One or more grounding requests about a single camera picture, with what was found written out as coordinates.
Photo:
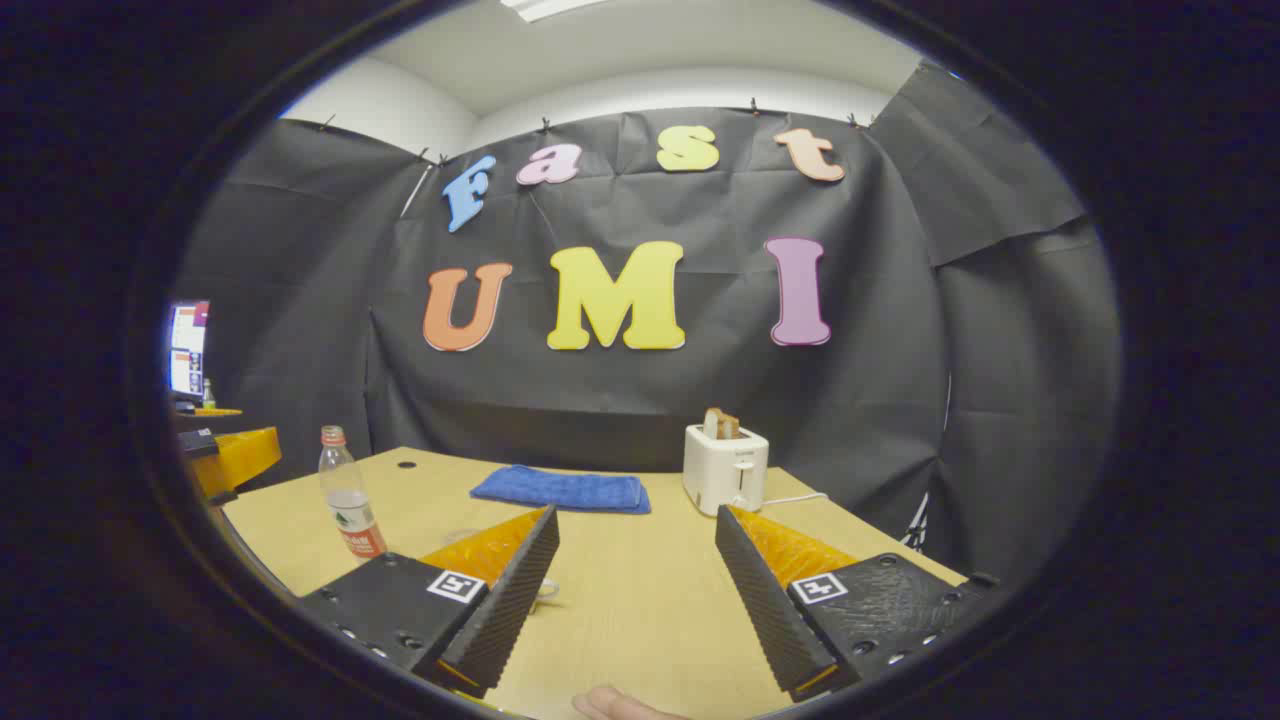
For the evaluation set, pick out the blue folded towel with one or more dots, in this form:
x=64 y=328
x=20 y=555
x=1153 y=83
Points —
x=560 y=490

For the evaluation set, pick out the ceiling light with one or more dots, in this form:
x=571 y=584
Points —
x=540 y=8

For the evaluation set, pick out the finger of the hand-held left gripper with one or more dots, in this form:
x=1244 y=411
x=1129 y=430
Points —
x=245 y=455
x=220 y=411

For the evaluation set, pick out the white toaster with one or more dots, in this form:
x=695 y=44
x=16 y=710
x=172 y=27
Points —
x=720 y=470

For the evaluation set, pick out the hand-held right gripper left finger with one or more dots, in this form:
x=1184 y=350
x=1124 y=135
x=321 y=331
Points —
x=510 y=600

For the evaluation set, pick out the clear plastic water bottle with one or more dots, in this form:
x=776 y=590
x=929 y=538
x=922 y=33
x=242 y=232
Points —
x=350 y=510

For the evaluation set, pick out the toast slice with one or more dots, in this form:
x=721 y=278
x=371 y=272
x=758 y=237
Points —
x=720 y=425

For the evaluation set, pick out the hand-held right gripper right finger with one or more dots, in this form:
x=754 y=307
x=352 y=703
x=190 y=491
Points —
x=765 y=610

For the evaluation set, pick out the computer monitor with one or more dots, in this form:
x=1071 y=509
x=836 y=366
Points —
x=188 y=350

